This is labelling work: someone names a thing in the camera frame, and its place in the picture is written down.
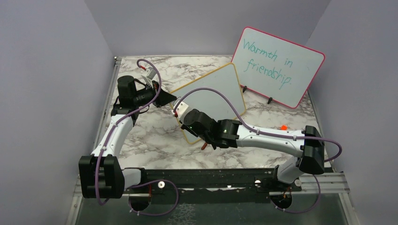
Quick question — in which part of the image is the yellow framed whiteboard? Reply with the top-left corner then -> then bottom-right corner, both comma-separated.
169,62 -> 247,145

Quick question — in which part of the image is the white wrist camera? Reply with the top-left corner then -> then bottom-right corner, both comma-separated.
141,67 -> 156,87
175,101 -> 191,120

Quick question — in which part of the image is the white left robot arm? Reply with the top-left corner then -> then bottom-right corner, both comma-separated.
78,75 -> 177,199

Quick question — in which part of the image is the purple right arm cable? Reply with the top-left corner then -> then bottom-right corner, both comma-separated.
173,87 -> 343,215

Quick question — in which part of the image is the aluminium table frame rail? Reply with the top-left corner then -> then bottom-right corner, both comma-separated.
65,56 -> 122,225

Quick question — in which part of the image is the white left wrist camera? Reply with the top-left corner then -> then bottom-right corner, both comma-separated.
141,67 -> 156,87

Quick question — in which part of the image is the pink framed whiteboard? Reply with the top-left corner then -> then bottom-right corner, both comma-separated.
231,27 -> 326,108

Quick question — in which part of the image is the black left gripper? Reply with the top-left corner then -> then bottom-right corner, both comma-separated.
134,80 -> 177,108

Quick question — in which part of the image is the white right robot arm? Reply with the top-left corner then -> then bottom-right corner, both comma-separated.
175,106 -> 325,191

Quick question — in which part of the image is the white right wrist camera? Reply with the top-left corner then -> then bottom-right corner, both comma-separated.
175,101 -> 191,120

